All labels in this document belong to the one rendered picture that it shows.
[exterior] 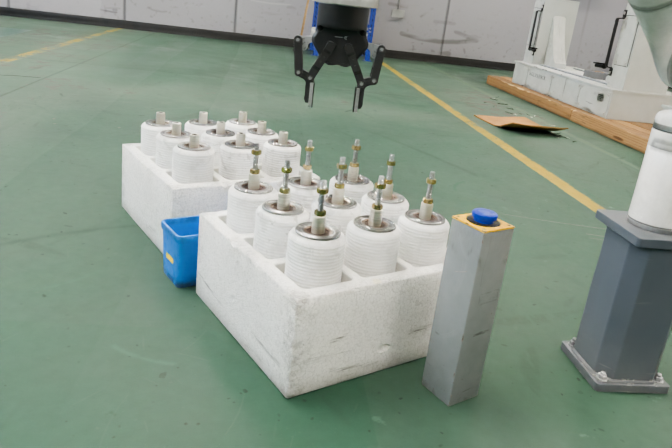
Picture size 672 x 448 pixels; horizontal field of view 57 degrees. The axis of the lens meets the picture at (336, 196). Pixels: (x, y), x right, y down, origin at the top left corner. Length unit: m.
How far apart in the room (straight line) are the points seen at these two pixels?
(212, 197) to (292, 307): 0.54
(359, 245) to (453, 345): 0.22
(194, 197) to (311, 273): 0.51
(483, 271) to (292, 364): 0.33
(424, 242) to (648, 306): 0.40
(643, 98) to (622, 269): 3.22
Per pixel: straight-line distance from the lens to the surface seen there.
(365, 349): 1.09
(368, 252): 1.05
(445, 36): 7.54
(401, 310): 1.10
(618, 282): 1.20
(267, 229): 1.08
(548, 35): 5.55
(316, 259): 0.98
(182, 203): 1.42
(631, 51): 4.28
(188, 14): 7.30
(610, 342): 1.24
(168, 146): 1.54
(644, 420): 1.23
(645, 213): 1.19
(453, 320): 1.03
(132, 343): 1.18
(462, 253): 0.99
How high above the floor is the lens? 0.62
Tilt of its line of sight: 18 degrees down
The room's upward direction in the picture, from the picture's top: 7 degrees clockwise
